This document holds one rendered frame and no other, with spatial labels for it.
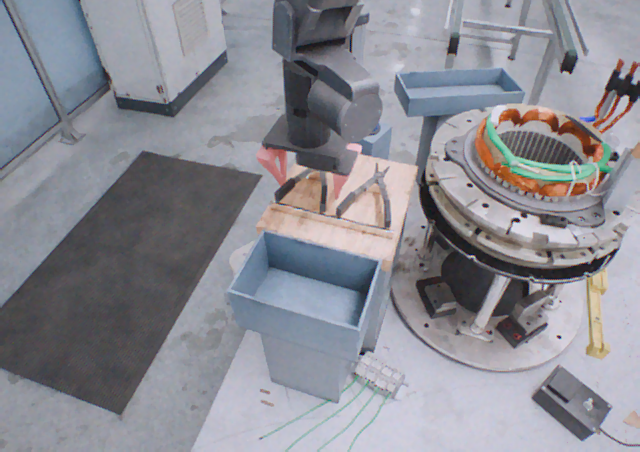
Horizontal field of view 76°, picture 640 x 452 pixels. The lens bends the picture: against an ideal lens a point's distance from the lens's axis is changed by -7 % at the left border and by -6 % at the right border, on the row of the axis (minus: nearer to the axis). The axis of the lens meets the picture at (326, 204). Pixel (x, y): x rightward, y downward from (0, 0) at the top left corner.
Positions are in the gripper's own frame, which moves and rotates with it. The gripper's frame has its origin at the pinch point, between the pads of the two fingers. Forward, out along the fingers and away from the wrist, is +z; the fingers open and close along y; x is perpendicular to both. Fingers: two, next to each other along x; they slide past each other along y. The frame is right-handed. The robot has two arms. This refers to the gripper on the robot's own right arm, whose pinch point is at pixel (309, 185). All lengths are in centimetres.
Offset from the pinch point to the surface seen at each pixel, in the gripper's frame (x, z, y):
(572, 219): 3.4, -2.0, 35.7
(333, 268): -8.4, 6.1, 6.3
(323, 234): -6.3, 2.0, 4.1
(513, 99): 42, 4, 29
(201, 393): -4, 110, -41
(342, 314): -12.8, 9.8, 9.1
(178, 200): 77, 111, -99
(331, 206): -0.9, 2.2, 3.5
